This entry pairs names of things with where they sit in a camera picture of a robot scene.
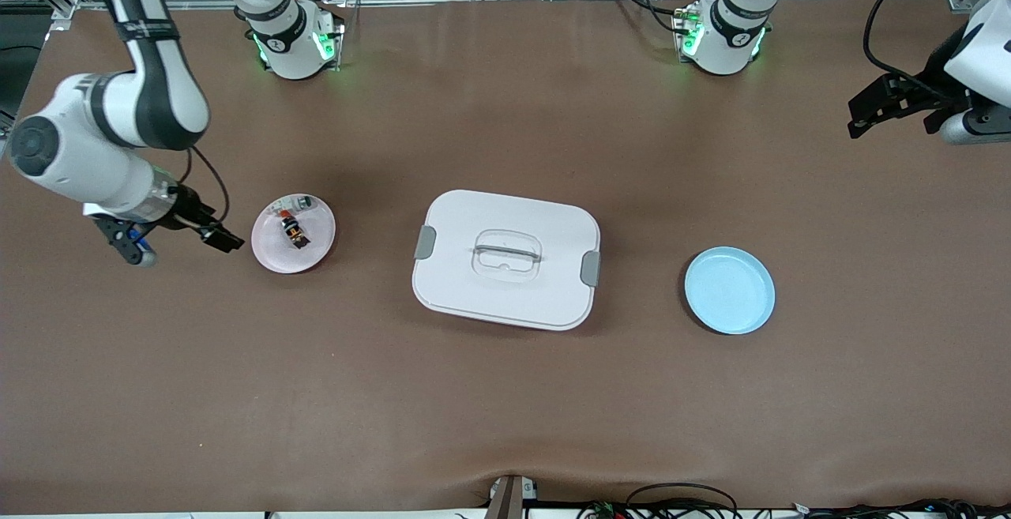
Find pink round plate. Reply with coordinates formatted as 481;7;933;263
251;194;336;274

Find light blue round plate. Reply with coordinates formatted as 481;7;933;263
684;246;776;336

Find black looped cable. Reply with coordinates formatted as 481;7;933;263
624;483;739;519

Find aluminium frame post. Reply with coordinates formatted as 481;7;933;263
483;474;539;519

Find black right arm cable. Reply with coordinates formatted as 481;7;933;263
186;146;231;224

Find black cable bundle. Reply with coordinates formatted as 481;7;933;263
790;498;1011;519

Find white lidded box grey latches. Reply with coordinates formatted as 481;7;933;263
412;190;602;332

